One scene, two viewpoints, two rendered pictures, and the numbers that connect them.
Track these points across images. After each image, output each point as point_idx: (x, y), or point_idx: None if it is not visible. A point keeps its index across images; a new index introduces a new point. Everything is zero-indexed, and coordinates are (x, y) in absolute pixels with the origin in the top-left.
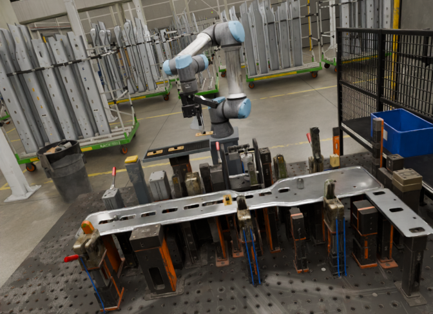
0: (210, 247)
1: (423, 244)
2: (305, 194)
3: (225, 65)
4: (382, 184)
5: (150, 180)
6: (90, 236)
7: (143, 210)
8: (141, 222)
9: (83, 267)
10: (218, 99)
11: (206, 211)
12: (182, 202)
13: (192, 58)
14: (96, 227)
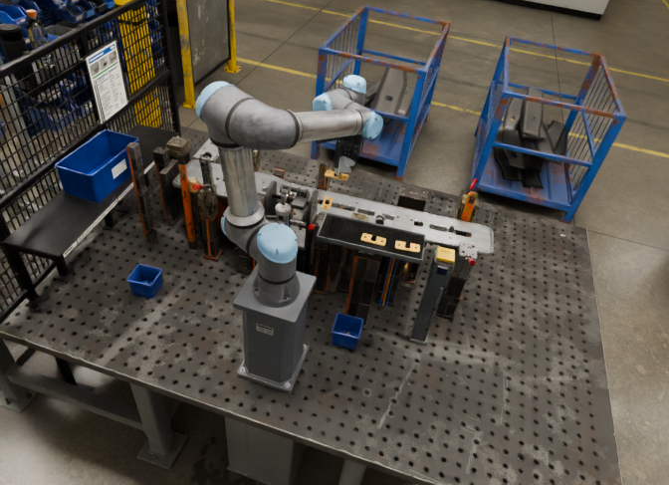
0: None
1: None
2: (255, 178)
3: (252, 165)
4: (189, 161)
5: (411, 220)
6: (465, 195)
7: (420, 229)
8: (420, 215)
9: None
10: (277, 227)
11: (352, 200)
12: (374, 221)
13: (340, 88)
14: (471, 229)
